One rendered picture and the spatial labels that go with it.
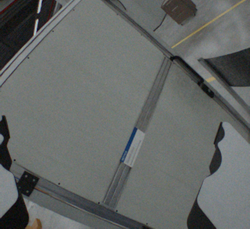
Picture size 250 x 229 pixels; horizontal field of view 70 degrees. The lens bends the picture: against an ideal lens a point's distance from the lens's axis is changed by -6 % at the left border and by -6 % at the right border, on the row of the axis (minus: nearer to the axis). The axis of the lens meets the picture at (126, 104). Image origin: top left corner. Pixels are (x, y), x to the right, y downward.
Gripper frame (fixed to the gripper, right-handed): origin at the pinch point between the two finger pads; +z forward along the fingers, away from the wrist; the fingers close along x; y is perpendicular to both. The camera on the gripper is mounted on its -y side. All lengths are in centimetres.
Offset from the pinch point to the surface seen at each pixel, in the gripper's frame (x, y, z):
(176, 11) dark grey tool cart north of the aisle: 163, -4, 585
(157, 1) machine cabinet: 169, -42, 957
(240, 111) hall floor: 144, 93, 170
